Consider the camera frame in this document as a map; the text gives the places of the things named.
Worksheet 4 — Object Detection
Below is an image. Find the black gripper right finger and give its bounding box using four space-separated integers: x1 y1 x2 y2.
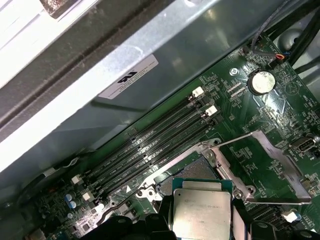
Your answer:
231 193 279 240

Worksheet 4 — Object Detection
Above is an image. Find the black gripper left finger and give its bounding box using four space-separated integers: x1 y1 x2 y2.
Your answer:
86 193 176 240

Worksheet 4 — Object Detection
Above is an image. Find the silver CPU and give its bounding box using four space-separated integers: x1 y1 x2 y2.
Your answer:
171 177 234 236

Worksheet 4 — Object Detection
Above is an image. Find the wire locking lever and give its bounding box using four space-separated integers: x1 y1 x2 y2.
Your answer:
136 148 213 192

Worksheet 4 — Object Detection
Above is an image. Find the CPU socket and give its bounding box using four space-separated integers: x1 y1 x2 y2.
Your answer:
134 143 255 203

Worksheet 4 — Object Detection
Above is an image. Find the black RAM slot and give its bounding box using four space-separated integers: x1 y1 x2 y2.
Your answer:
82 104 218 202
71 87 206 185
96 118 218 205
83 98 208 191

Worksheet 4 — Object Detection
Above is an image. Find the white board connector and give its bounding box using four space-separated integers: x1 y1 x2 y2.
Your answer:
281 210 295 223

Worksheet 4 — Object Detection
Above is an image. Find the internal USB port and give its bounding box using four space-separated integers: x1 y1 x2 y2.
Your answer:
289 136 316 154

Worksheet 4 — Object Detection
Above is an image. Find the green motherboard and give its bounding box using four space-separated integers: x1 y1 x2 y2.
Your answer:
14 32 320 240

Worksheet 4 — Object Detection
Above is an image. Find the silver coin battery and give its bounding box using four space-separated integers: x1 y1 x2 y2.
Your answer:
246 69 276 95

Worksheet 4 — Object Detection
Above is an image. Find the open PC case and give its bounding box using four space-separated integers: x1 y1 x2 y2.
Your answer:
0 0 320 240

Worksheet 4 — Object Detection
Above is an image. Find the white case wall label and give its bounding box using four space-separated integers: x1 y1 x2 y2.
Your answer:
97 53 160 101

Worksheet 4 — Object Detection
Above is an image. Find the grey wire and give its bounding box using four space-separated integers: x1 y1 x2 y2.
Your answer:
250 0 286 61

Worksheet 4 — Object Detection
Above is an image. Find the black cable bundle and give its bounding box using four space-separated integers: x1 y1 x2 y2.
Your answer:
262 0 320 75

